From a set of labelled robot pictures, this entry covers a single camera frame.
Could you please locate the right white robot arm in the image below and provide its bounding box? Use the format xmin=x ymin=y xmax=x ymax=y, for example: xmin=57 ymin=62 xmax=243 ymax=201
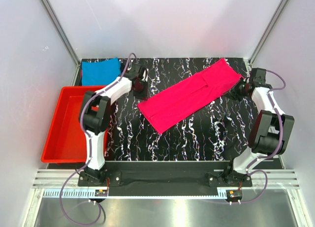
xmin=222 ymin=68 xmax=295 ymax=186

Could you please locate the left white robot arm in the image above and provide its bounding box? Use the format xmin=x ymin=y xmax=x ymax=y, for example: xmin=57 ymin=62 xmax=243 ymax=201
xmin=79 ymin=63 xmax=148 ymax=186

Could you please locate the red plastic bin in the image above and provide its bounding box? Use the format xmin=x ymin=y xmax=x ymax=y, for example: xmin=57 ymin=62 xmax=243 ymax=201
xmin=41 ymin=86 xmax=102 ymax=164

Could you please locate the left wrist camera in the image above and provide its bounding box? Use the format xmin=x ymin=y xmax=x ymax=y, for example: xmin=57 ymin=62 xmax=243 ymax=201
xmin=142 ymin=68 xmax=148 ymax=81

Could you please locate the left aluminium frame post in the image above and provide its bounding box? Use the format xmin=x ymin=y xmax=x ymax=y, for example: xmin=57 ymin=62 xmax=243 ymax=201
xmin=35 ymin=0 xmax=82 ymax=67

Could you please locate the right aluminium frame post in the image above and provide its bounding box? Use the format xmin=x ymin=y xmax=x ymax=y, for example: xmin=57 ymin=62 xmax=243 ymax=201
xmin=248 ymin=0 xmax=290 ymax=66

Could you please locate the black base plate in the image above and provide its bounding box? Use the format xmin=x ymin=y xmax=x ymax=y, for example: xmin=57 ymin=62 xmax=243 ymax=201
xmin=46 ymin=160 xmax=281 ymax=197

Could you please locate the pink t shirt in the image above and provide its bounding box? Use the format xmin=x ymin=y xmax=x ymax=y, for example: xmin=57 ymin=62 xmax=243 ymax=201
xmin=138 ymin=58 xmax=242 ymax=134

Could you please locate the blue folded t shirt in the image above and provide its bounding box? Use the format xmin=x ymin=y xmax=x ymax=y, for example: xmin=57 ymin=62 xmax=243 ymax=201
xmin=81 ymin=58 xmax=121 ymax=86

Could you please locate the aluminium frame post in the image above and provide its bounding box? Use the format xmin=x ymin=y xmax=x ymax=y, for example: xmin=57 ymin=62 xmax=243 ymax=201
xmin=248 ymin=0 xmax=290 ymax=66
xmin=35 ymin=0 xmax=82 ymax=67

